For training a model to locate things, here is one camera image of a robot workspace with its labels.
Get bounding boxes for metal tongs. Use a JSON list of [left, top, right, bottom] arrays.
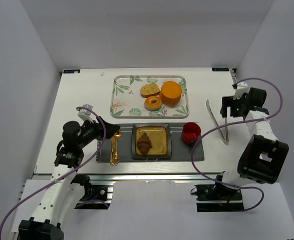
[[205, 99, 230, 146]]

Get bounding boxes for brown chocolate croissant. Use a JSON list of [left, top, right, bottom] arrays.
[[136, 133, 153, 156]]

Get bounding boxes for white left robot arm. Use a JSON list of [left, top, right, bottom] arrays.
[[18, 119, 120, 240]]

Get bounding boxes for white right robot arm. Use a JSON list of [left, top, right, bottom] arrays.
[[216, 86, 289, 189]]

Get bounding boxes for sliced bread piece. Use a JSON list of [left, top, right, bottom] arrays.
[[140, 83, 160, 98]]

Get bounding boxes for gold spoon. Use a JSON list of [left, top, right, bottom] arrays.
[[113, 129, 121, 165]]

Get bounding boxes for gold fork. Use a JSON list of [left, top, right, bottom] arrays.
[[110, 137, 115, 165]]

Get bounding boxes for floral serving tray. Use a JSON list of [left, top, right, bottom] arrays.
[[110, 75, 189, 118]]

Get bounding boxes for blue right corner label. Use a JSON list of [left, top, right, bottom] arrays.
[[211, 67, 230, 72]]

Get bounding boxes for blue corner label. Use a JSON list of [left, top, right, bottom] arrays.
[[63, 69, 80, 74], [211, 67, 230, 72]]

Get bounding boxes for glazed donut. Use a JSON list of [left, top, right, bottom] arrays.
[[144, 96, 162, 111]]

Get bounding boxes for red mug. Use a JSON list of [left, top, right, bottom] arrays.
[[181, 122, 201, 146]]

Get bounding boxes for black square plate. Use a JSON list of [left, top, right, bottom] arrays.
[[131, 123, 172, 161]]

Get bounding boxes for large orange bun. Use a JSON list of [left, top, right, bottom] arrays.
[[159, 81, 182, 106]]

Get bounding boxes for blue left corner label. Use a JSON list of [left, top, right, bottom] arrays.
[[63, 69, 80, 74]]

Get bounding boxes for dark grey placemat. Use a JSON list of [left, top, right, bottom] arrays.
[[95, 122, 205, 163]]

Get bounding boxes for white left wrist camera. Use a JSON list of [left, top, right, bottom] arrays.
[[77, 104, 93, 123]]

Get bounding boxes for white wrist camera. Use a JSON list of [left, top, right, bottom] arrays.
[[232, 82, 250, 100], [77, 104, 93, 123]]

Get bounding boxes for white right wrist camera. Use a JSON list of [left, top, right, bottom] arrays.
[[232, 82, 250, 100]]

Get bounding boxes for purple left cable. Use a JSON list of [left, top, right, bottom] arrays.
[[0, 106, 109, 240]]

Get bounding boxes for purple cable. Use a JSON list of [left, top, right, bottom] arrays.
[[190, 77, 285, 211], [0, 106, 109, 240]]

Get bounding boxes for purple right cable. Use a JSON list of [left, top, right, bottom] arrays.
[[190, 77, 285, 211]]

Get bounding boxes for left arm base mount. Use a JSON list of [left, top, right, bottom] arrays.
[[72, 175, 113, 210]]

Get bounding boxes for aluminium table frame rail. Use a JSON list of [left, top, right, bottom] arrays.
[[31, 171, 271, 183]]

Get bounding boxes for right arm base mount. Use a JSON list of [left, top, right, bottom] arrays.
[[190, 184, 244, 213]]

